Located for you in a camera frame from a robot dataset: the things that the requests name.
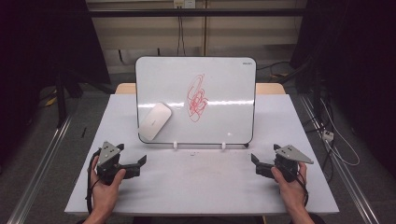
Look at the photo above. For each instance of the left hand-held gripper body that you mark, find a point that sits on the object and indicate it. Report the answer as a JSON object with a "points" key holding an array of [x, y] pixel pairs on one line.
{"points": [[107, 161]]}

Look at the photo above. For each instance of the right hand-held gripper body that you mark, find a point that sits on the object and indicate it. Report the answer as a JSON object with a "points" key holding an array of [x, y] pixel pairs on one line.
{"points": [[288, 161]]}

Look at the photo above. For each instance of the person's right hand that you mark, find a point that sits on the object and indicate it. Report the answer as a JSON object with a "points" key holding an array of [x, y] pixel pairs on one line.
{"points": [[292, 193]]}

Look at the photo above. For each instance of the person's left hand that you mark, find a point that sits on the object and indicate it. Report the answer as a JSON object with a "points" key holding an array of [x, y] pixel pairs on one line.
{"points": [[104, 194]]}

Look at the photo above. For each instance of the black pen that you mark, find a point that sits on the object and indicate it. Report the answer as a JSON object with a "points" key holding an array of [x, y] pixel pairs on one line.
{"points": [[83, 132]]}

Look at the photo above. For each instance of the white whiteboard clip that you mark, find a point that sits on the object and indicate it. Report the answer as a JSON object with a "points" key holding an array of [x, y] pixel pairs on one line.
{"points": [[175, 145], [223, 145]]}

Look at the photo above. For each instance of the white oval whiteboard eraser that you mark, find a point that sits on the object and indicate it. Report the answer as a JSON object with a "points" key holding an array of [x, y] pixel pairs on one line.
{"points": [[154, 121]]}

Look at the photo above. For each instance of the white power strip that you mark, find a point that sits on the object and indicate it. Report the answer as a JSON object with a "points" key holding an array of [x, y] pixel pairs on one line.
{"points": [[328, 135]]}

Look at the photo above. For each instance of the wooden table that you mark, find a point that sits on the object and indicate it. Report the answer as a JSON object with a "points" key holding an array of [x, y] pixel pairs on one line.
{"points": [[269, 88]]}

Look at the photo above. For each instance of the white whiteboard with red scribble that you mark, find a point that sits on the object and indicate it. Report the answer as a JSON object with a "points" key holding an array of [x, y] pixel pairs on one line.
{"points": [[224, 115]]}

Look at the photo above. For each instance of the black metal stand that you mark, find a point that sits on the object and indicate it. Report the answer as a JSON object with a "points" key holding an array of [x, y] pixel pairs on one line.
{"points": [[61, 99]]}

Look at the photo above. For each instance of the black curtain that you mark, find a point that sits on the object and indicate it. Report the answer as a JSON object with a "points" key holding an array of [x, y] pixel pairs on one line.
{"points": [[351, 62], [40, 43]]}

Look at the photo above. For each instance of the thin yellow pole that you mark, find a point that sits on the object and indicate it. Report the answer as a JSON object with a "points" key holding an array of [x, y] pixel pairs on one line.
{"points": [[205, 28]]}

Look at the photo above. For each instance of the black horizontal bar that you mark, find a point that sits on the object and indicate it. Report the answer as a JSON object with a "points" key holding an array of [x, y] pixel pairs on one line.
{"points": [[193, 12]]}

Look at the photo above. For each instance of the aluminium floor rail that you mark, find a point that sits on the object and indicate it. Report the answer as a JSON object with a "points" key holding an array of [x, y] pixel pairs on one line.
{"points": [[345, 177], [40, 171]]}

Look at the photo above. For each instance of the white wall socket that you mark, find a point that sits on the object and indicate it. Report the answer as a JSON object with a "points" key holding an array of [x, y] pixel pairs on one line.
{"points": [[184, 3]]}

